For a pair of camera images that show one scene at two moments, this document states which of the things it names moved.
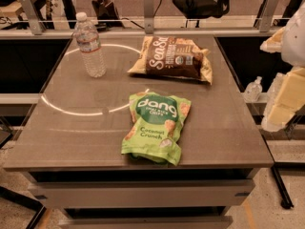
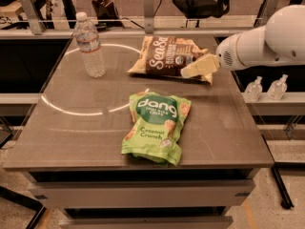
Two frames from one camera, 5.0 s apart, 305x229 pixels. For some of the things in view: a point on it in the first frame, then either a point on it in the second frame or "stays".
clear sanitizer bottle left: [254, 90] stays
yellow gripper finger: [290, 99] → [228, 59]
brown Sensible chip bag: [173, 57] stays
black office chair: [201, 2] stays
